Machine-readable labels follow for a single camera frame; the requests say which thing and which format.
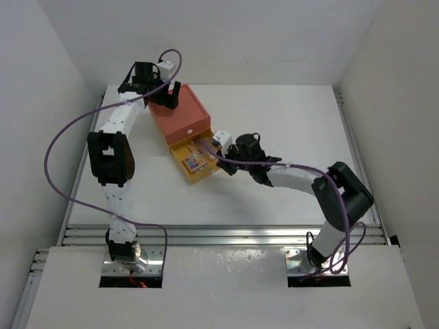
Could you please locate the yellow drawer with white knob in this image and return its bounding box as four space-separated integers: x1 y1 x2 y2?
169 128 220 184

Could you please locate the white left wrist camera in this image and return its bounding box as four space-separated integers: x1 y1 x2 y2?
157 60 176 81

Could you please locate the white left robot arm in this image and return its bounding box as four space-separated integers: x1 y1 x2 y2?
87 60 180 266

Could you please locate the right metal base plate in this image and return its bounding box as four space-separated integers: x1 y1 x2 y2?
283 246 348 277

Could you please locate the small colourful eyeshadow palette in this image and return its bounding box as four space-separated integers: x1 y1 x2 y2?
182 154 206 173

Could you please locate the metal base plate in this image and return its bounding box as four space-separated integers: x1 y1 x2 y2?
283 246 348 277
101 246 164 278

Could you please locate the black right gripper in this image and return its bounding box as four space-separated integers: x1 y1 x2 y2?
217 143 253 177

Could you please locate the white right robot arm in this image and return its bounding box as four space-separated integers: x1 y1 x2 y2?
211 130 375 269

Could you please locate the aluminium rail frame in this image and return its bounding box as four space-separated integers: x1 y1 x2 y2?
10 90 388 329

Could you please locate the long brown eyeshadow palette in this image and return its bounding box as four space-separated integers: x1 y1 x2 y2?
190 136 215 170

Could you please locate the orange drawer with white knob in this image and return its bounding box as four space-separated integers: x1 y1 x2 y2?
165 117 211 145

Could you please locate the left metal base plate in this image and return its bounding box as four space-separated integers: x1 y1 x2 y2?
101 246 164 278

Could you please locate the orange drawer box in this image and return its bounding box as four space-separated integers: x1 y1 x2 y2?
148 84 211 140

